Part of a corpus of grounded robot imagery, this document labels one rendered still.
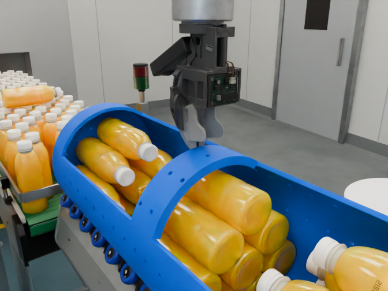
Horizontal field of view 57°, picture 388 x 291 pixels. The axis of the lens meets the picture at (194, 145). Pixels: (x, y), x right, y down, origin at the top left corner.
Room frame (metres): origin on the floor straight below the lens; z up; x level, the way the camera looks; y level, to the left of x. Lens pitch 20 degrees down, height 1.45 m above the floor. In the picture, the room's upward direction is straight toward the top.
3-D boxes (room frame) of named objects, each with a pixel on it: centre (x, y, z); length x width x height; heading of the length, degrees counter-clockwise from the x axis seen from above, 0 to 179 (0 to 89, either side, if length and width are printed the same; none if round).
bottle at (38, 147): (1.01, 0.48, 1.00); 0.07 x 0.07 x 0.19
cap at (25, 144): (0.93, 0.48, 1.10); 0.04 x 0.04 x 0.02
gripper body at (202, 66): (0.55, -0.02, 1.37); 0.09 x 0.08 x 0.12; 37
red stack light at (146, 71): (1.46, 0.22, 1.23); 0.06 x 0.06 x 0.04
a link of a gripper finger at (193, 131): (0.55, 0.00, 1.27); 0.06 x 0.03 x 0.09; 37
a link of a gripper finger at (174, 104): (0.56, 0.02, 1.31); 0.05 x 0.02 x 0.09; 127
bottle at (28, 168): (0.93, 0.48, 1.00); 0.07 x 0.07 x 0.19
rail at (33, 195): (1.00, 0.32, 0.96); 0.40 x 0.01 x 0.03; 127
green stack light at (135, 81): (1.46, 0.22, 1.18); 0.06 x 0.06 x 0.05
